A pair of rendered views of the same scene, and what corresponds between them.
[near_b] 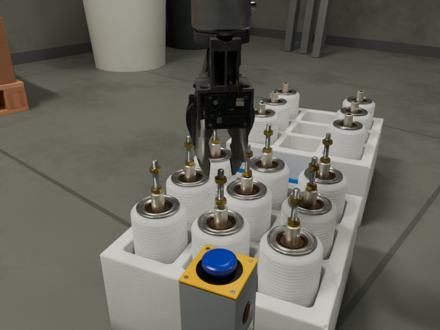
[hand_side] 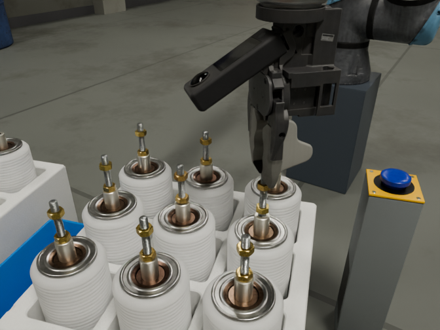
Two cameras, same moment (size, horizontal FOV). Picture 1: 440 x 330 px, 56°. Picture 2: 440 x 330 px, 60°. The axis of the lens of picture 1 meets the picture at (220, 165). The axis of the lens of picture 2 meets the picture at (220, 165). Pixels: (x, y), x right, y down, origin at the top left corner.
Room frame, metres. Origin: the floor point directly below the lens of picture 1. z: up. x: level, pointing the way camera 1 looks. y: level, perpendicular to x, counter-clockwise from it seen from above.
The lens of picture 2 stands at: (0.68, 0.41, 0.61)
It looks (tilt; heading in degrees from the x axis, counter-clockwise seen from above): 30 degrees down; 261
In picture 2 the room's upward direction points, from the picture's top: straight up
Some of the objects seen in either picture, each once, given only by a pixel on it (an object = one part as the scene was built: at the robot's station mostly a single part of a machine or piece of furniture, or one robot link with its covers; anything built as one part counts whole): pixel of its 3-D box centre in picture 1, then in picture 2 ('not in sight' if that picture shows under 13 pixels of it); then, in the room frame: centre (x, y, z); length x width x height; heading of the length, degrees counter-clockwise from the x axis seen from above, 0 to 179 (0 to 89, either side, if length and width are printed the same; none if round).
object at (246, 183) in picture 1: (246, 183); (183, 210); (0.67, -0.05, 0.26); 0.02 x 0.02 x 0.03
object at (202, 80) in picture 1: (222, 78); (291, 62); (0.54, 0.00, 0.49); 0.09 x 0.08 x 0.12; 6
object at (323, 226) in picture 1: (304, 245); (207, 218); (0.62, -0.16, 0.16); 0.10 x 0.10 x 0.18
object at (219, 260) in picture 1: (219, 264); (394, 181); (0.37, 0.00, 0.32); 0.04 x 0.04 x 0.02
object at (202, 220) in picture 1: (220, 222); (260, 231); (0.56, 0.00, 0.25); 0.08 x 0.08 x 0.01
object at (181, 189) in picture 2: (247, 164); (181, 188); (0.67, -0.05, 0.30); 0.01 x 0.01 x 0.08
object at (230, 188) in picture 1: (246, 190); (183, 217); (0.67, -0.05, 0.25); 0.08 x 0.08 x 0.01
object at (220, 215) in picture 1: (220, 215); (261, 224); (0.56, 0.00, 0.26); 0.02 x 0.02 x 0.03
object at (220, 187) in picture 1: (220, 191); (263, 198); (0.56, 0.00, 0.31); 0.01 x 0.01 x 0.08
